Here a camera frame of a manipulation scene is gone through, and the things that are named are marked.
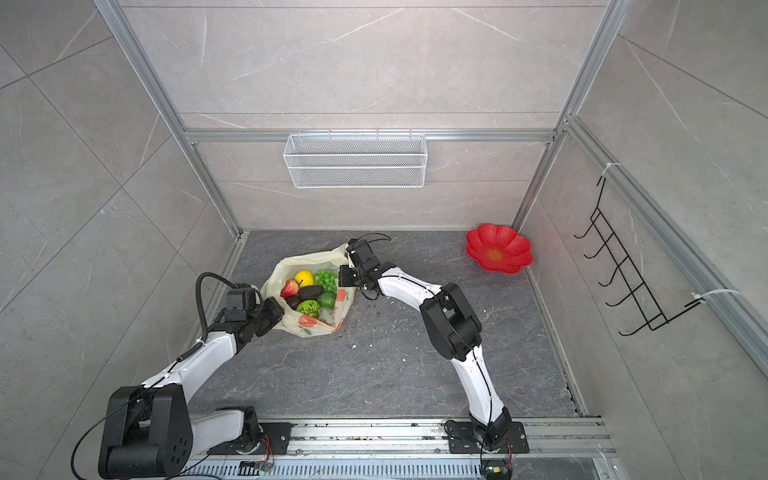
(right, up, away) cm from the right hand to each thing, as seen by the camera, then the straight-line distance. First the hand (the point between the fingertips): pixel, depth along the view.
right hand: (340, 273), depth 96 cm
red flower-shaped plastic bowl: (+59, +9, +18) cm, 62 cm away
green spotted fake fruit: (-9, -10, -6) cm, 15 cm away
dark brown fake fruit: (-15, -9, -1) cm, 17 cm away
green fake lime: (-4, -8, -3) cm, 10 cm away
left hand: (-17, -8, -7) cm, 20 cm away
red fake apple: (-16, -5, -1) cm, 17 cm away
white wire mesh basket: (+5, +39, +4) cm, 39 cm away
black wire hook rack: (+69, -6, -38) cm, 79 cm away
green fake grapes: (-5, -2, +2) cm, 6 cm away
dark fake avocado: (-10, -6, +1) cm, 12 cm away
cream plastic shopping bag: (-11, -15, -9) cm, 20 cm away
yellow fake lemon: (-12, -1, +3) cm, 13 cm away
